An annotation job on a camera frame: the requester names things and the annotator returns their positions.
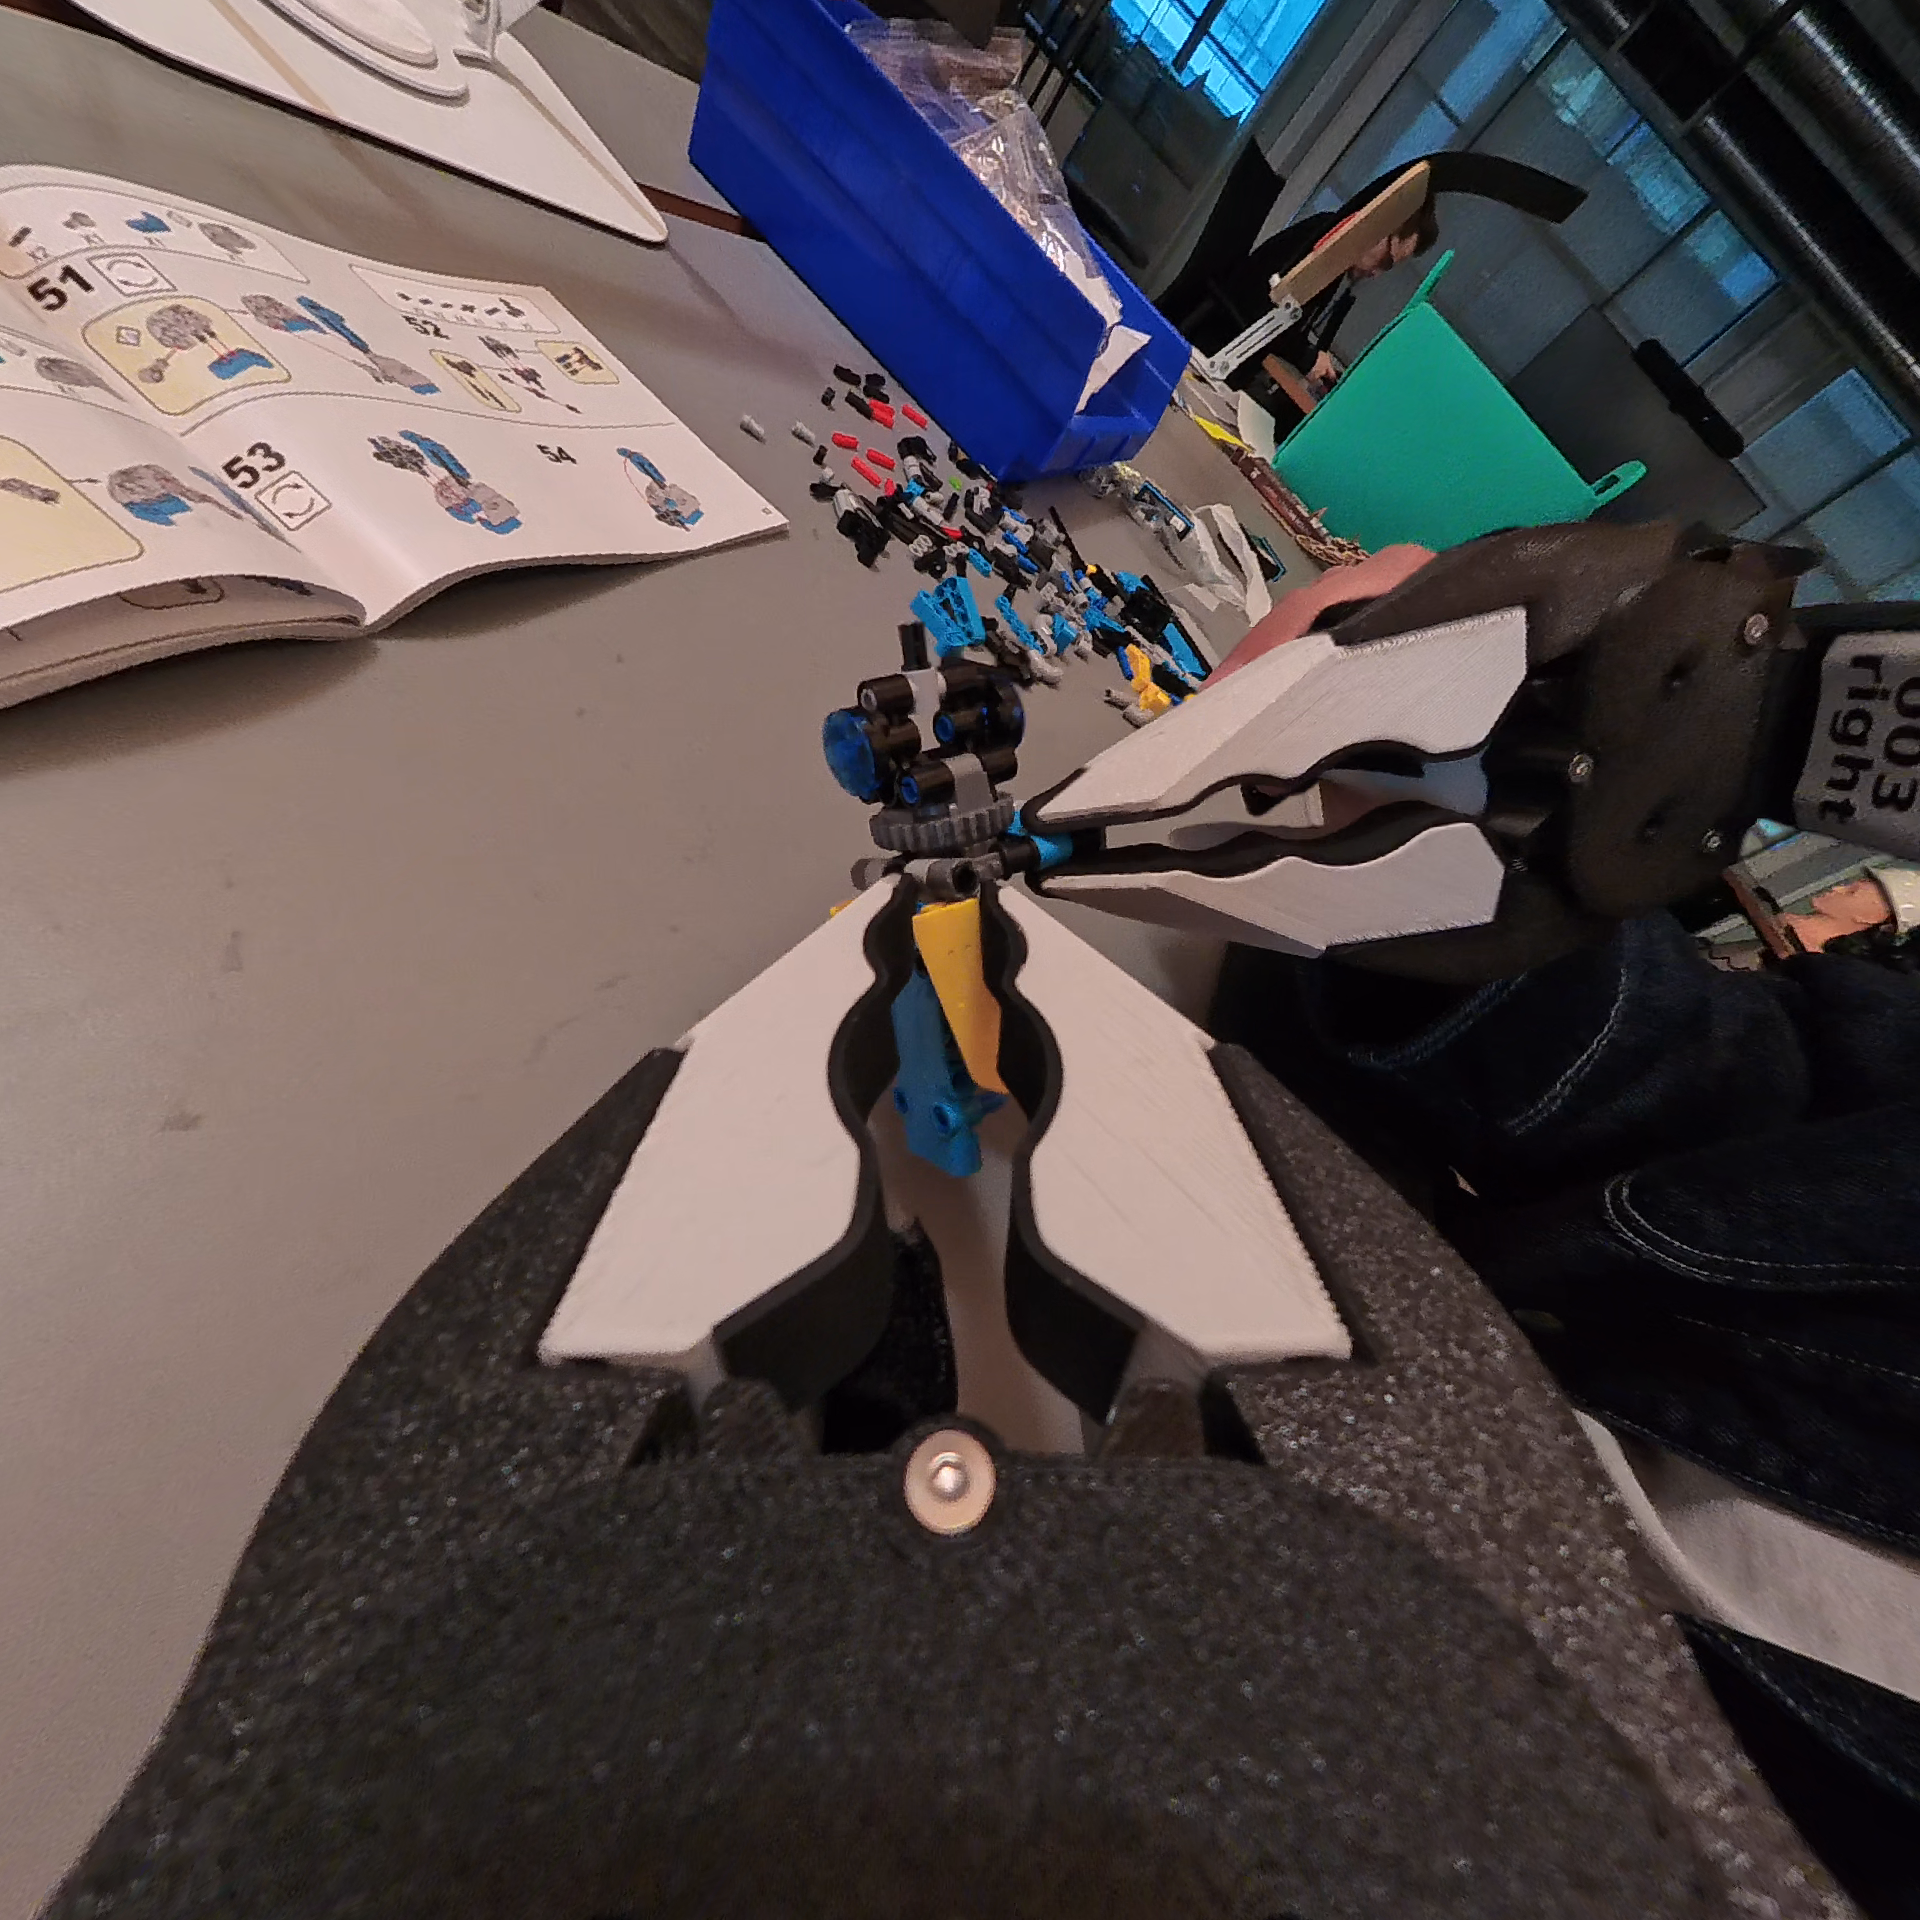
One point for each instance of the green box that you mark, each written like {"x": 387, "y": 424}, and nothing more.
{"x": 1440, "y": 438}

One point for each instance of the person's right forearm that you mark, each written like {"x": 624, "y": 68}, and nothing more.
{"x": 1621, "y": 1140}

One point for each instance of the person's denim jacket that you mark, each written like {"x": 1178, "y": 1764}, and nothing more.
{"x": 1830, "y": 1800}

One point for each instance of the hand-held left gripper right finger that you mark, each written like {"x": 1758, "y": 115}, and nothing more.
{"x": 1169, "y": 1203}

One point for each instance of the blue yellow brick assembly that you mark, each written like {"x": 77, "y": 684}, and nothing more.
{"x": 954, "y": 1021}

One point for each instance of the bags of brick parts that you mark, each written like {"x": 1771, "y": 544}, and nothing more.
{"x": 975, "y": 137}

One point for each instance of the white display stand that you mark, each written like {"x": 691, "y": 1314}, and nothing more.
{"x": 451, "y": 92}

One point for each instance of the person's right hand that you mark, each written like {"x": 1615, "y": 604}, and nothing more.
{"x": 1319, "y": 595}

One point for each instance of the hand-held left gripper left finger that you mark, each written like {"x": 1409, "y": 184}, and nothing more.
{"x": 723, "y": 1203}

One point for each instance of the pile of small brick parts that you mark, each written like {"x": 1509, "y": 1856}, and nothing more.
{"x": 990, "y": 554}

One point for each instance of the white paper bag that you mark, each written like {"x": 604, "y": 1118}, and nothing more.
{"x": 1218, "y": 554}

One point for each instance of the blue plastic bin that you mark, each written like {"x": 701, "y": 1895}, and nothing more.
{"x": 903, "y": 273}

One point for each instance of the building instruction booklet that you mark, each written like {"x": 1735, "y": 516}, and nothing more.
{"x": 300, "y": 389}

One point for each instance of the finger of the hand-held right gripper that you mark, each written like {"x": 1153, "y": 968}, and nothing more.
{"x": 1349, "y": 695}
{"x": 1349, "y": 891}

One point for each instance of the wooden lattice model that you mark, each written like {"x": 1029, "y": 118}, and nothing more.
{"x": 1277, "y": 495}

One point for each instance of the grey desk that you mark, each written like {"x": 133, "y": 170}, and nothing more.
{"x": 361, "y": 960}

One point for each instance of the black gear brick assembly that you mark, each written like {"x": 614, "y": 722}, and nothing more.
{"x": 937, "y": 768}

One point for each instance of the person's white shirt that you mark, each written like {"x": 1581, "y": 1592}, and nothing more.
{"x": 1771, "y": 1546}

